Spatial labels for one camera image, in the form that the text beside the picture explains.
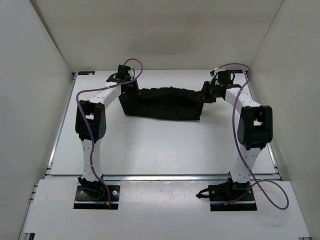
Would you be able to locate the black pleated skirt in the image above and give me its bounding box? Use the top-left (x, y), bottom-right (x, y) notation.
top-left (119, 87), bottom-right (204, 121)

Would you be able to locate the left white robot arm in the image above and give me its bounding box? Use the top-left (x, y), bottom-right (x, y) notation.
top-left (75, 65), bottom-right (136, 199)

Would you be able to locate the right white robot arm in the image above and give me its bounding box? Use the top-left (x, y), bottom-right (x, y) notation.
top-left (203, 69), bottom-right (273, 200)

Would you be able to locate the right blue corner label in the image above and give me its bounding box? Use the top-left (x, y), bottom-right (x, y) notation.
top-left (230, 69), bottom-right (244, 74)

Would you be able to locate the blue corner label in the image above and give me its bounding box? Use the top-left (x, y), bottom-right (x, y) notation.
top-left (78, 71), bottom-right (95, 76)
top-left (230, 69), bottom-right (244, 74)

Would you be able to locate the left blue corner label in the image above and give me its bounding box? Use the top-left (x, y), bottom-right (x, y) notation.
top-left (78, 71), bottom-right (95, 76)

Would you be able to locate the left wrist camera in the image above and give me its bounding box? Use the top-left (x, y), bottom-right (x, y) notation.
top-left (128, 66), bottom-right (135, 78)

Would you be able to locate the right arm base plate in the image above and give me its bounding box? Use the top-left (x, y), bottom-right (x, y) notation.
top-left (195, 180), bottom-right (258, 212)

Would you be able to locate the aluminium table edge rail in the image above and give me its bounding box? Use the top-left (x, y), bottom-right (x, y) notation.
top-left (44, 173), bottom-right (281, 181)

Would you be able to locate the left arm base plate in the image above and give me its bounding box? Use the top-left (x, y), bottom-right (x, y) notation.
top-left (73, 184), bottom-right (121, 210)

